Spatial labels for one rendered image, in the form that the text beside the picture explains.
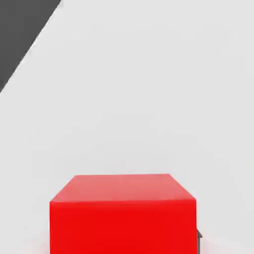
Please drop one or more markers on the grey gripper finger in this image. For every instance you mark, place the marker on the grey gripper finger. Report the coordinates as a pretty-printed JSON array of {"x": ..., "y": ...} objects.
[{"x": 198, "y": 241}]

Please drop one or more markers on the small red cube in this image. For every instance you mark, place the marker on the small red cube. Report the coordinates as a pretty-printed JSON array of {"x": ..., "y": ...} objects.
[{"x": 123, "y": 222}]

